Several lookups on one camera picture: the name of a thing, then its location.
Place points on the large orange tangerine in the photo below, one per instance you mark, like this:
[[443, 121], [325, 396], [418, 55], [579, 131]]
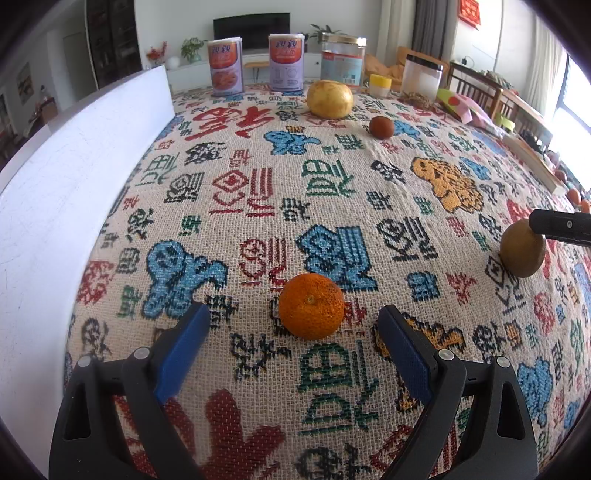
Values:
[[311, 305]]

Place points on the yellow round fruit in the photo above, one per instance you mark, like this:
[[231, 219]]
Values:
[[330, 98]]

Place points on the purple can with red label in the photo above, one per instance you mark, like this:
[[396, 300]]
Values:
[[225, 67], [286, 62]]

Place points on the clear container with black lid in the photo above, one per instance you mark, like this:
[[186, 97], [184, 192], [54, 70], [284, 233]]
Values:
[[421, 78]]

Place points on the white television cabinet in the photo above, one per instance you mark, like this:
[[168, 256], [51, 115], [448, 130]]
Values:
[[189, 71]]

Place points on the small orange tangerine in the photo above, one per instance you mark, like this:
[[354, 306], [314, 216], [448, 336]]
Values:
[[574, 196]]

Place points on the small jar with yellow lid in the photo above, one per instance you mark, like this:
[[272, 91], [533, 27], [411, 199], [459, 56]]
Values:
[[380, 86]]

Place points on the pink and yellow bag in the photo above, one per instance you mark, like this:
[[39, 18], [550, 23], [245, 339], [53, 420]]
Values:
[[466, 110]]

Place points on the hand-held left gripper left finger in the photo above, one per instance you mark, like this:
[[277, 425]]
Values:
[[182, 355]]

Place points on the framed wall picture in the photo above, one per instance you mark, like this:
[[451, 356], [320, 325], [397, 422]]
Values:
[[24, 81]]

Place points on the glass jar with blue label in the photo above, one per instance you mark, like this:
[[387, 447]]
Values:
[[342, 62]]

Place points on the printed woven tablecloth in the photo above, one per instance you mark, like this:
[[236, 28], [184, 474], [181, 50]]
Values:
[[295, 207]]

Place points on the dark display cabinet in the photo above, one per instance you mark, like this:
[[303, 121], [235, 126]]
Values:
[[113, 41]]

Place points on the green-brown kiwi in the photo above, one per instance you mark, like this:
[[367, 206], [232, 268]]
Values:
[[521, 251]]

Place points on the wooden chair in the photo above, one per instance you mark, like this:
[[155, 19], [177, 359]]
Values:
[[526, 117], [475, 85]]

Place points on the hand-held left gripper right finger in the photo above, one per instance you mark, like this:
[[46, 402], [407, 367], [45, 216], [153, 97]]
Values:
[[406, 355]]

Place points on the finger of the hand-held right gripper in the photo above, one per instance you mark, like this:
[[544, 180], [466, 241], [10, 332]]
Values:
[[565, 226]]

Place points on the light wooden tray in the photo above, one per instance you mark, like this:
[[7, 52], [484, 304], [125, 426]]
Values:
[[535, 161]]

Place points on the red wall hanging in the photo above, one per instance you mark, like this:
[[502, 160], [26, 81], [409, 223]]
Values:
[[469, 11]]

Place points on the black television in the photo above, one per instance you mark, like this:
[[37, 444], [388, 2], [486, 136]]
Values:
[[251, 30]]

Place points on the white board panel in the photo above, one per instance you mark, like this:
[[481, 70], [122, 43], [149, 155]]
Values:
[[69, 207]]

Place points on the leafy green houseplant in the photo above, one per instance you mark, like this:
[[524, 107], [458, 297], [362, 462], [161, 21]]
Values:
[[321, 33]]

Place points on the pile of dried herbs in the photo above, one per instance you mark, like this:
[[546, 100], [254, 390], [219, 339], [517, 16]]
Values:
[[417, 99]]

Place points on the red flower decoration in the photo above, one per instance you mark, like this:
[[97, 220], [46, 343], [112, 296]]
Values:
[[157, 53]]

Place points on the green potted plant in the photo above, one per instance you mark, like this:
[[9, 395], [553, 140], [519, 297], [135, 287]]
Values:
[[193, 48]]

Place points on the small red round fruit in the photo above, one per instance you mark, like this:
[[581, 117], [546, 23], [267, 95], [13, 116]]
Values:
[[381, 127]]

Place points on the brown sofa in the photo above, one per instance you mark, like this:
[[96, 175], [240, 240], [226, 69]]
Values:
[[385, 64]]

